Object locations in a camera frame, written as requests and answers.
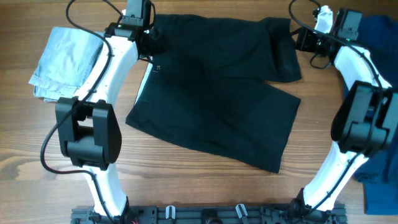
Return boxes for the folded light blue jeans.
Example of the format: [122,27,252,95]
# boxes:
[29,27,103,101]

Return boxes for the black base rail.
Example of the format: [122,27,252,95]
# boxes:
[70,204,348,224]

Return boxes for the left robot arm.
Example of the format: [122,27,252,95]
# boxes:
[53,1,155,223]

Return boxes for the black shorts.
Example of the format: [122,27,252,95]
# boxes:
[126,14,301,173]

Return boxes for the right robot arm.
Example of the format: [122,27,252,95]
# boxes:
[285,5,397,223]

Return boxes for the dark blue garment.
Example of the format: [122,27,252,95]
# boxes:
[341,15,398,216]

